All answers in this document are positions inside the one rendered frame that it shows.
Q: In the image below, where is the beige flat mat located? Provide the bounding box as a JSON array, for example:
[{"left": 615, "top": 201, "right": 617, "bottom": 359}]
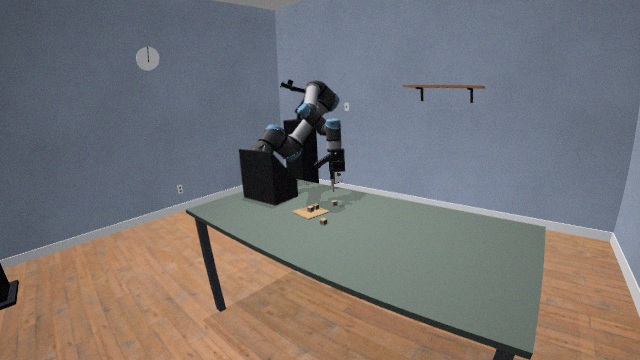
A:
[{"left": 293, "top": 206, "right": 328, "bottom": 219}]

